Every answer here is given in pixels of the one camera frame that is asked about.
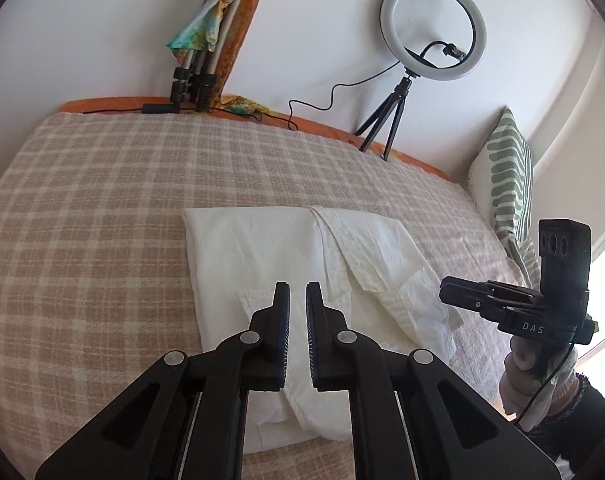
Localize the white button-up shirt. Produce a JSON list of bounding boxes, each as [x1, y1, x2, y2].
[[182, 205, 465, 456]]

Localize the right gloved hand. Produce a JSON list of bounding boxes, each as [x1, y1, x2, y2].
[[499, 336, 579, 432]]

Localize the green white patterned pillow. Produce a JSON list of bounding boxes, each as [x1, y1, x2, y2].
[[467, 107, 541, 289]]

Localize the black phone holder gooseneck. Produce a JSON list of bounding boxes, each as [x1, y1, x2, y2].
[[405, 40, 467, 68]]

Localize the orange floral bed sheet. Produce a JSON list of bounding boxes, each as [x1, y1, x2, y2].
[[57, 96, 450, 181]]

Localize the folded silver tripod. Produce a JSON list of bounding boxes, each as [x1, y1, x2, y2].
[[142, 0, 264, 115]]

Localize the colourful orange scarf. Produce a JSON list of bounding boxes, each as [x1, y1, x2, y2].
[[166, 0, 274, 116]]

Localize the white ring light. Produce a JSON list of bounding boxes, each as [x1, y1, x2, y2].
[[379, 0, 488, 81]]

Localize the black ring light cable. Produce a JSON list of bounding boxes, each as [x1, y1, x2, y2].
[[286, 58, 401, 131]]

